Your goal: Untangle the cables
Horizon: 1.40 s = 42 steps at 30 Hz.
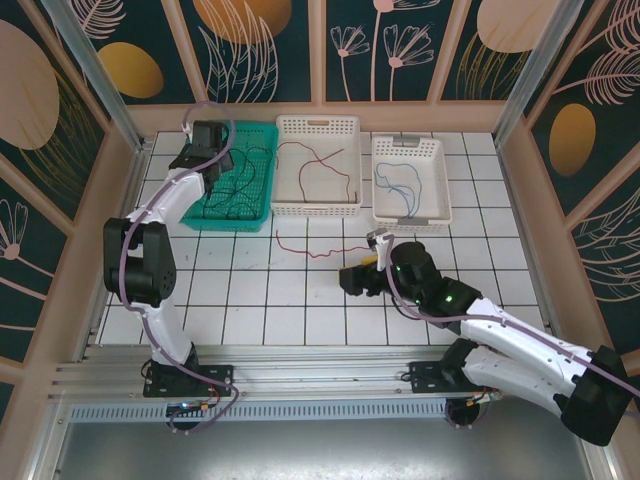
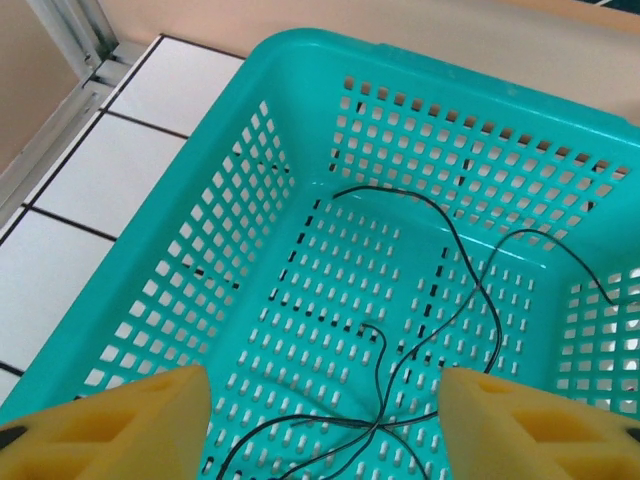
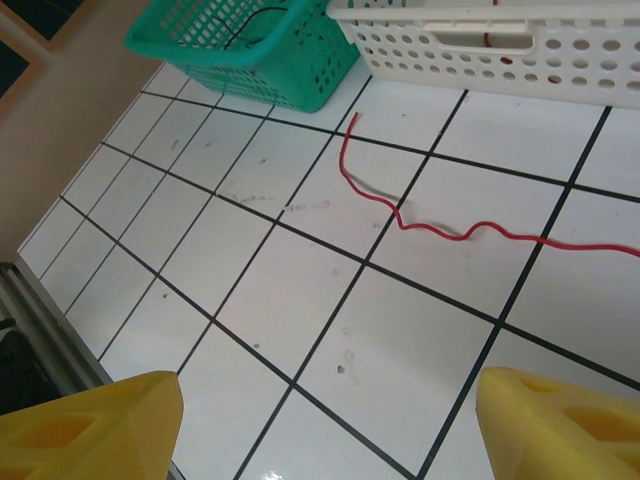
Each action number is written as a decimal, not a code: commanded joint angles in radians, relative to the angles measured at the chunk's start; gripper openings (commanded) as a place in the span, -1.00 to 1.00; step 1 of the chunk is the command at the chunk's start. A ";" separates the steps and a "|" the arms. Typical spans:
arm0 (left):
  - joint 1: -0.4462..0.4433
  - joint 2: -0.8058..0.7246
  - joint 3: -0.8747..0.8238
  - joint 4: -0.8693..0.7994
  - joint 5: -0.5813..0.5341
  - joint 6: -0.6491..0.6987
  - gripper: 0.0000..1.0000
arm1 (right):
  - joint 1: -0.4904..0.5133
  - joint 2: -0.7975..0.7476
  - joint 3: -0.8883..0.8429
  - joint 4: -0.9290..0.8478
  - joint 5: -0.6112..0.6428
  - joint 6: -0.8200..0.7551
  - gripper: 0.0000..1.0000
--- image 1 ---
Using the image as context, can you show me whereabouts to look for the black wire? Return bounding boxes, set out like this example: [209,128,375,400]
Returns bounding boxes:
[219,144,278,221]
[203,149,259,221]

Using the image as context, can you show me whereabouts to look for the blue wire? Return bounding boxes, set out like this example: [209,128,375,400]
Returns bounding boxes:
[374,161,424,221]

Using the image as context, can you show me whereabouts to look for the bright red wire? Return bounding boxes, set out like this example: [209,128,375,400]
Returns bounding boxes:
[276,141,352,201]

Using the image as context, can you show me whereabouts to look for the teal plastic basket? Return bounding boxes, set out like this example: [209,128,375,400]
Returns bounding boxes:
[179,122,280,234]

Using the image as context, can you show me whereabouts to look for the large white plastic basket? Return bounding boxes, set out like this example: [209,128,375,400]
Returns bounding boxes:
[270,114,365,219]

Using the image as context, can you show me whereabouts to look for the small white plastic basket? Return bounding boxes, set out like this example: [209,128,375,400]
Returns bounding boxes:
[370,132,454,234]

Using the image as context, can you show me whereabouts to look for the grey metal sheet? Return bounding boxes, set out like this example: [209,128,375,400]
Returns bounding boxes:
[29,394,616,480]

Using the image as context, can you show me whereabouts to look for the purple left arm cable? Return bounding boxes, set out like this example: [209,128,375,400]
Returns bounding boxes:
[118,101,239,434]

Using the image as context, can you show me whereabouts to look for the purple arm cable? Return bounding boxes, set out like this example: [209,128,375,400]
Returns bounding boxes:
[382,234,640,431]
[118,101,239,434]

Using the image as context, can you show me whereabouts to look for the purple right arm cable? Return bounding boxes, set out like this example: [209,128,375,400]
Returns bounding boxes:
[382,234,640,431]

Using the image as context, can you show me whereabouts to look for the aluminium front rail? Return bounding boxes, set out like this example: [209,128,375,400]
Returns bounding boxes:
[47,344,599,401]

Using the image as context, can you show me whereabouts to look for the aluminium side rail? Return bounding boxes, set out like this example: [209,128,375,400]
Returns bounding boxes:
[74,139,151,364]
[493,134,569,359]

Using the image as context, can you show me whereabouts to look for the aluminium corner post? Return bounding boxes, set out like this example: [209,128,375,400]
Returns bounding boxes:
[493,0,569,149]
[40,0,147,154]

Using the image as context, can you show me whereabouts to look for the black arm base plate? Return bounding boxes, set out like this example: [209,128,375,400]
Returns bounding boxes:
[143,362,236,399]
[408,360,502,396]

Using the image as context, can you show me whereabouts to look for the grey slotted cable duct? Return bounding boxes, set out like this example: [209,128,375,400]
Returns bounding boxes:
[67,399,451,422]

